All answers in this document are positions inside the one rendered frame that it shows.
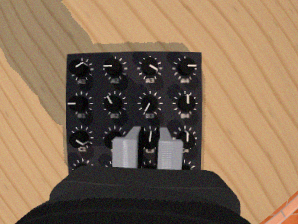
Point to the black knob box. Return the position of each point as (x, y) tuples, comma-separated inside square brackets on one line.
[(163, 85)]

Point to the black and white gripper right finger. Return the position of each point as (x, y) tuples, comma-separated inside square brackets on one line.
[(169, 152)]

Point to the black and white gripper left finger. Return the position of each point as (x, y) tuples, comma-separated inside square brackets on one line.
[(127, 152)]

